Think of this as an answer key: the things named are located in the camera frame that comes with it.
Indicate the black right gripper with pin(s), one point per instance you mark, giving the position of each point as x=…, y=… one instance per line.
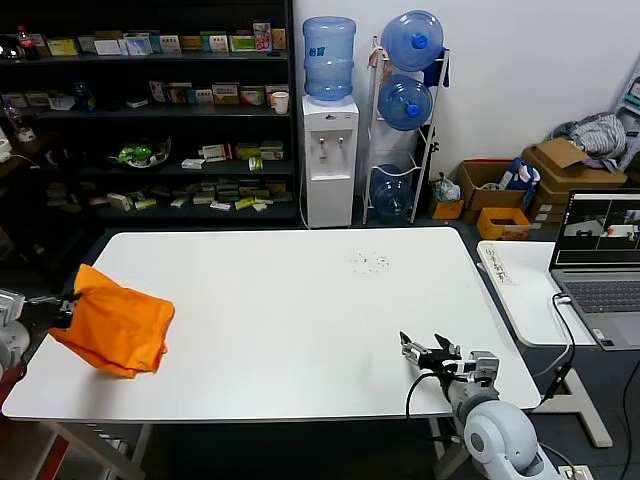
x=442, y=362

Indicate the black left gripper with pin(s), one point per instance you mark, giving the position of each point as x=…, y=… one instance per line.
x=45, y=310

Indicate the orange t-shirt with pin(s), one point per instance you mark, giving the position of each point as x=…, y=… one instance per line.
x=115, y=325

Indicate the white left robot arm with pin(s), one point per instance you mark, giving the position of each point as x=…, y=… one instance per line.
x=10, y=345

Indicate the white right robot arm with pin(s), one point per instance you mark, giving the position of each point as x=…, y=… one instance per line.
x=500, y=440

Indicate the grey striped clothes pile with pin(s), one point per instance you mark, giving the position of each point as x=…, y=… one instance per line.
x=598, y=131

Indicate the small white side table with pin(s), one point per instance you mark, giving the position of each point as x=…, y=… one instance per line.
x=530, y=310

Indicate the white power strip with writing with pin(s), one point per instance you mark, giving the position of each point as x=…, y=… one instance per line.
x=497, y=265

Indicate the orange yellow open box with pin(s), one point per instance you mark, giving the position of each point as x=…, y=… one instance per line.
x=503, y=231

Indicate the small yellow box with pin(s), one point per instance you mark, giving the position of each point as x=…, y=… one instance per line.
x=446, y=210

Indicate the large white work table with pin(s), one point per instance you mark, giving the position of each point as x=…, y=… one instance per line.
x=300, y=300

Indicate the grey plastic bag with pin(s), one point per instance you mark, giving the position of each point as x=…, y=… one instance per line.
x=445, y=190

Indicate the white metal jug rack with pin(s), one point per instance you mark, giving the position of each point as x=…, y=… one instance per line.
x=418, y=189

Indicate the red-rimmed open cardboard box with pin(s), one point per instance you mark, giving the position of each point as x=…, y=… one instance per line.
x=491, y=199

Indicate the bowl with green fruit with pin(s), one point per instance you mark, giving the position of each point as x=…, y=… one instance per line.
x=138, y=154

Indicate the grey laptop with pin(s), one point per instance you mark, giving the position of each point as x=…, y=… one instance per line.
x=600, y=300

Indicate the white water dispenser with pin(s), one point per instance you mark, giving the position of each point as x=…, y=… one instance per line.
x=328, y=199

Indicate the closed brown cardboard box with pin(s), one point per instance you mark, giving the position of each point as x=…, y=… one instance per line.
x=548, y=199

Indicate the white floor power strip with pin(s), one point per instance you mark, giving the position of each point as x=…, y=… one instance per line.
x=575, y=473

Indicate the white flat medicine box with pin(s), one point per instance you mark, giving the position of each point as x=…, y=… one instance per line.
x=192, y=162

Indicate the blue white plush toy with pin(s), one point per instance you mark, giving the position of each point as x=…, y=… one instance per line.
x=513, y=171

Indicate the black shelf unit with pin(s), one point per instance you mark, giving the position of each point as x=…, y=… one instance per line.
x=98, y=113

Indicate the black stand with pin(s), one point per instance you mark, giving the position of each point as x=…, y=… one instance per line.
x=433, y=146

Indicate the red white medicine box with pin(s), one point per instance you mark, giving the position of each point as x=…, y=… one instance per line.
x=215, y=151

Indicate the open brown cardboard box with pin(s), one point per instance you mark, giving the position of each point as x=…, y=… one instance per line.
x=558, y=154

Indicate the yellow medicine box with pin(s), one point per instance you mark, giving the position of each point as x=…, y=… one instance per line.
x=62, y=47

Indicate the cola bottle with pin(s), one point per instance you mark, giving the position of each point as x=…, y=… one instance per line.
x=29, y=49

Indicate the white flat carton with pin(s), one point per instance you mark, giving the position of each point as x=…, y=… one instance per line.
x=107, y=47

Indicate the blue white carton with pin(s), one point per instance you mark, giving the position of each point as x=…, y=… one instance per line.
x=136, y=45

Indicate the dark blue hanging cloth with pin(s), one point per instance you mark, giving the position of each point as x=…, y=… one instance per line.
x=432, y=74

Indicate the white green carton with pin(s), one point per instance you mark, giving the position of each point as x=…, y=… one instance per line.
x=169, y=44

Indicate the white paper cup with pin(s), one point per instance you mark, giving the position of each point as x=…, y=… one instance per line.
x=280, y=102

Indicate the labelled blue water jug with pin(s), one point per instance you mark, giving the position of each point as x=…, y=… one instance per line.
x=328, y=74

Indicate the flat yellow carton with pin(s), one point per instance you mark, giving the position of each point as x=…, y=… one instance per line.
x=191, y=42

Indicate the pink hanging cloth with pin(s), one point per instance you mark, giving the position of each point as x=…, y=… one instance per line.
x=372, y=59

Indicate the green white medicine box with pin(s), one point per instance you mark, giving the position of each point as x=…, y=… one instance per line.
x=214, y=43

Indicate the pale plastic rack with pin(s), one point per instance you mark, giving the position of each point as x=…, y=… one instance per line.
x=633, y=99

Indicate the tall pink carton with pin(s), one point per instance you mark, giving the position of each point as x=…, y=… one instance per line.
x=262, y=36

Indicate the orange carton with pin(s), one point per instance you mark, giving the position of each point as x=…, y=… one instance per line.
x=278, y=39

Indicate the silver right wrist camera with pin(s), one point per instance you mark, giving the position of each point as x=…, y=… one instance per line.
x=484, y=367

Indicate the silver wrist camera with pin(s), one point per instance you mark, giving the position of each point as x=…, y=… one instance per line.
x=484, y=367
x=10, y=307

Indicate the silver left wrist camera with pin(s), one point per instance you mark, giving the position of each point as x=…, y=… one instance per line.
x=10, y=307

